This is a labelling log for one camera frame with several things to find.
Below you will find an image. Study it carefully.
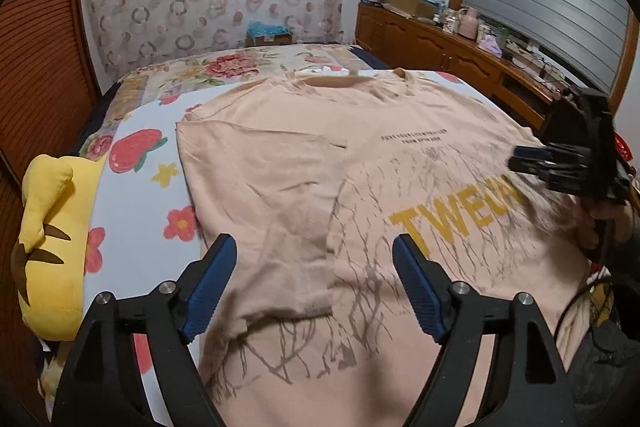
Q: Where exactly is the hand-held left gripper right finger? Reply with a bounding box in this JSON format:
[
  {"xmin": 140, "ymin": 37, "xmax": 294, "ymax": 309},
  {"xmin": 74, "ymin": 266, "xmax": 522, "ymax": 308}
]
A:
[{"xmin": 391, "ymin": 234, "xmax": 576, "ymax": 427}]

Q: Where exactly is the wooden cabinet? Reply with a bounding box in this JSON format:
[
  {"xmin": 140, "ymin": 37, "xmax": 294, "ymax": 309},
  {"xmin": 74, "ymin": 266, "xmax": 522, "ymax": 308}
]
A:
[{"xmin": 356, "ymin": 3, "xmax": 566, "ymax": 128}]

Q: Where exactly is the floral quilt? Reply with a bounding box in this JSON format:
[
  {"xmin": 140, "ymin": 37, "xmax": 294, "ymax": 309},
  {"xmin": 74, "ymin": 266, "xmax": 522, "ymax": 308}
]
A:
[{"xmin": 80, "ymin": 43, "xmax": 396, "ymax": 158}]

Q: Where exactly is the strawberry flower print blanket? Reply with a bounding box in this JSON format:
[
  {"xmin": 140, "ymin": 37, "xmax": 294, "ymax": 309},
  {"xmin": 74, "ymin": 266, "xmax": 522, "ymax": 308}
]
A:
[{"xmin": 40, "ymin": 68, "xmax": 488, "ymax": 427}]

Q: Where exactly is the yellow red printed cloth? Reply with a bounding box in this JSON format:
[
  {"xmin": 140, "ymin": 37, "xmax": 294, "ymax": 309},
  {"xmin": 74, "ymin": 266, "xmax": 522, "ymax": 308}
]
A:
[{"xmin": 582, "ymin": 264, "xmax": 619, "ymax": 326}]

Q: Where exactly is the yellow plush toy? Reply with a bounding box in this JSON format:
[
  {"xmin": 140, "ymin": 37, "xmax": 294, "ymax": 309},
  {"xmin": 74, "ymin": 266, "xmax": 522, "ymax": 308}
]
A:
[{"xmin": 11, "ymin": 153, "xmax": 108, "ymax": 342}]

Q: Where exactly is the black cable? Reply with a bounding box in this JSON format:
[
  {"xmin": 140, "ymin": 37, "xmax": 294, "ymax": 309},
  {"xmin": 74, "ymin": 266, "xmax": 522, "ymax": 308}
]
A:
[{"xmin": 554, "ymin": 271, "xmax": 613, "ymax": 344}]

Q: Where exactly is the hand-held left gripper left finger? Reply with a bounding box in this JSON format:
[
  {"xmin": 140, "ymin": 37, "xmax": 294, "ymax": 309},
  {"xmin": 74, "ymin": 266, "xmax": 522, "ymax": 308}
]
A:
[{"xmin": 51, "ymin": 234, "xmax": 238, "ymax": 427}]

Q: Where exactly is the open cardboard box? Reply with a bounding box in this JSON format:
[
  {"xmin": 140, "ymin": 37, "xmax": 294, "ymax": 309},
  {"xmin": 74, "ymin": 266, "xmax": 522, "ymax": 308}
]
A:
[{"xmin": 389, "ymin": 0, "xmax": 439, "ymax": 19}]

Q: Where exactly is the person's right hand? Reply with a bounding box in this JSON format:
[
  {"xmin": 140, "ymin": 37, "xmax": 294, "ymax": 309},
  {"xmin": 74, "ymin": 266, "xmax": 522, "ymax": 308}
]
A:
[{"xmin": 575, "ymin": 205, "xmax": 637, "ymax": 254}]

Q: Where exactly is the dark cloth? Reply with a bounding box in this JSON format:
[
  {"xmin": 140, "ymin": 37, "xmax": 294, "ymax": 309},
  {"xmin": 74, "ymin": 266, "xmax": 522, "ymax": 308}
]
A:
[{"xmin": 565, "ymin": 319, "xmax": 640, "ymax": 427}]

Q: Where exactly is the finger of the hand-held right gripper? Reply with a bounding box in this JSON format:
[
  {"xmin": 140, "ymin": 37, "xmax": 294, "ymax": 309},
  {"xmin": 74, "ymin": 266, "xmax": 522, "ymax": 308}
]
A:
[
  {"xmin": 507, "ymin": 161, "xmax": 595, "ymax": 196},
  {"xmin": 512, "ymin": 145, "xmax": 595, "ymax": 164}
]

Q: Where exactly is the pink jug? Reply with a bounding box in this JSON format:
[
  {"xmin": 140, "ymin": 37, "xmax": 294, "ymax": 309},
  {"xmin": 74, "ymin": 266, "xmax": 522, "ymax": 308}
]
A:
[{"xmin": 457, "ymin": 7, "xmax": 480, "ymax": 39}]

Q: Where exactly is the purple tissue pack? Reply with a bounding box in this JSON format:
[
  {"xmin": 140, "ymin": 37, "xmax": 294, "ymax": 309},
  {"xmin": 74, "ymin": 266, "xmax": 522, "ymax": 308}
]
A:
[{"xmin": 479, "ymin": 34, "xmax": 503, "ymax": 57}]

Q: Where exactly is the beige printed t-shirt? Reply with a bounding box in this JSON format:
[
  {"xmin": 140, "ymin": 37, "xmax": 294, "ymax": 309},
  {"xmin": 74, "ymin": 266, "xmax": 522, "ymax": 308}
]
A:
[{"xmin": 176, "ymin": 71, "xmax": 601, "ymax": 427}]

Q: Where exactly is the cardboard box with blue filling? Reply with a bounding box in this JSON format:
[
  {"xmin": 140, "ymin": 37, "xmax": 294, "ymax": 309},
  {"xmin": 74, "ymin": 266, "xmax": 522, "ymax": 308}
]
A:
[{"xmin": 245, "ymin": 19, "xmax": 294, "ymax": 48}]

